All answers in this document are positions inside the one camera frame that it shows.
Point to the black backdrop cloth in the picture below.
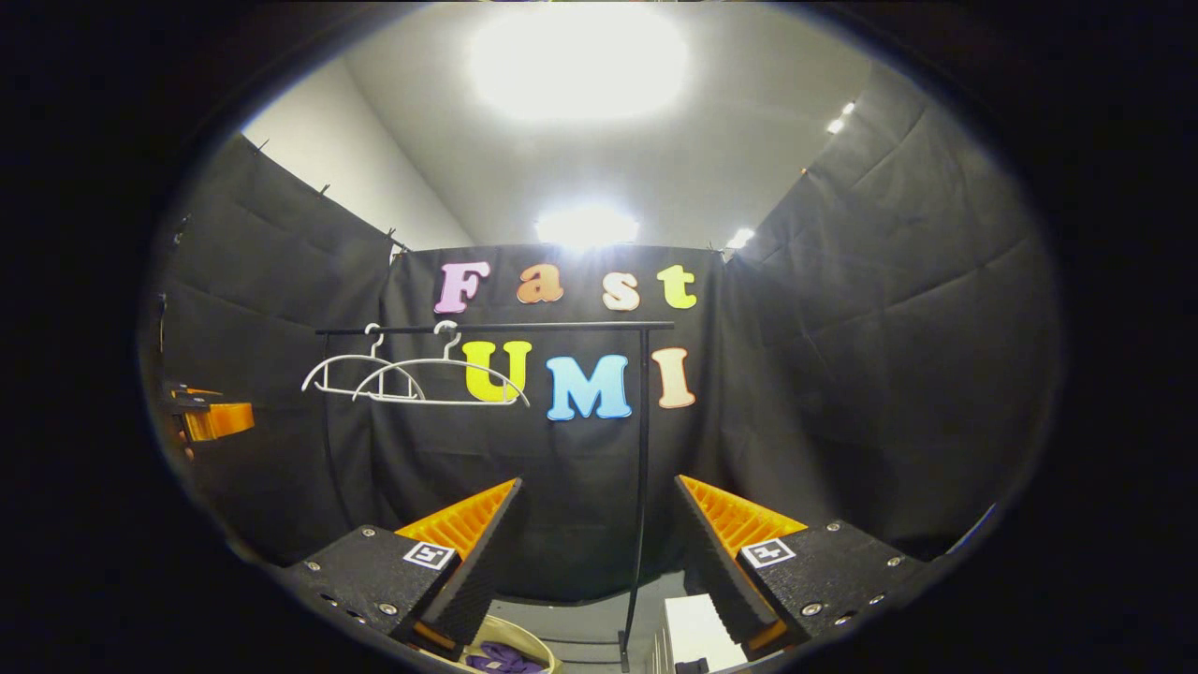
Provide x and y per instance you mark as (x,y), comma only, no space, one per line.
(842,374)

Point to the white storage box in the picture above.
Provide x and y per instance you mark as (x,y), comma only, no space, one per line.
(697,627)

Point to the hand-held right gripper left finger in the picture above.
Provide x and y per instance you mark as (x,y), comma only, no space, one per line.
(482,562)

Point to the beige laundry hamper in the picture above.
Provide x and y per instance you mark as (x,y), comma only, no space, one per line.
(535,637)

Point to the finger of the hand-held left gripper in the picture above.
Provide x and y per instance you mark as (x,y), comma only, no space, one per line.
(229,421)
(187,387)

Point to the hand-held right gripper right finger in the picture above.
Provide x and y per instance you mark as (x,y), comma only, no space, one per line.
(716,571)

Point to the ceiling light panel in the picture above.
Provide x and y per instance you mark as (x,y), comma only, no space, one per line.
(587,227)
(739,238)
(578,61)
(840,117)

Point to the black metal clothes rack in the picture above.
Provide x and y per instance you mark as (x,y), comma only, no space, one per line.
(562,327)

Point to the white plastic clothes hanger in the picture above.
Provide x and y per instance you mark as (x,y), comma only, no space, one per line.
(360,357)
(449,403)

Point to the purple ribbed jacket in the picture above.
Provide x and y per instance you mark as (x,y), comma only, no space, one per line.
(501,655)

